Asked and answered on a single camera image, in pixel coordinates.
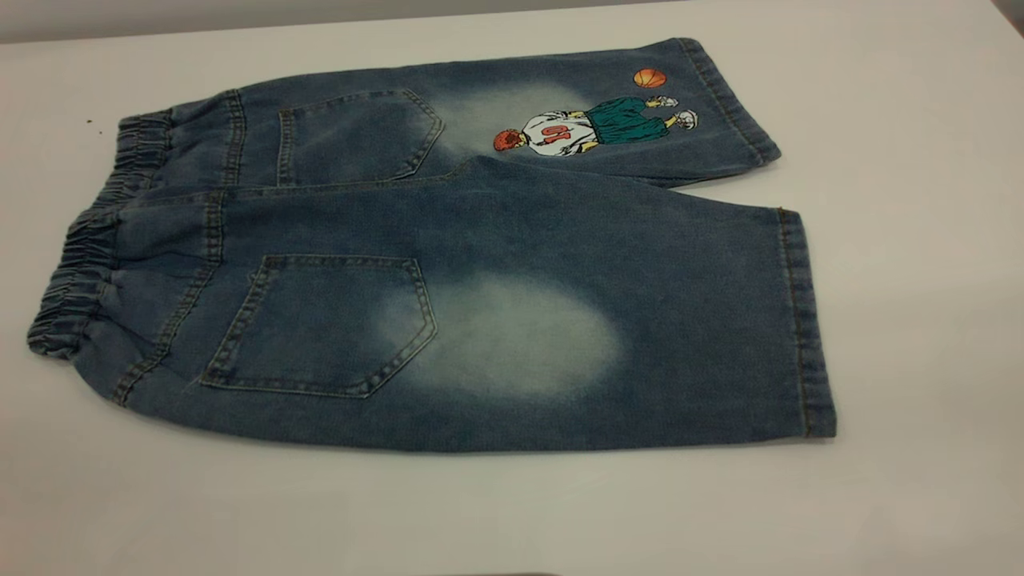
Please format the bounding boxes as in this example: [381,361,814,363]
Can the blue denim shorts basketball print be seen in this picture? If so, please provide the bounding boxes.
[26,37,838,454]

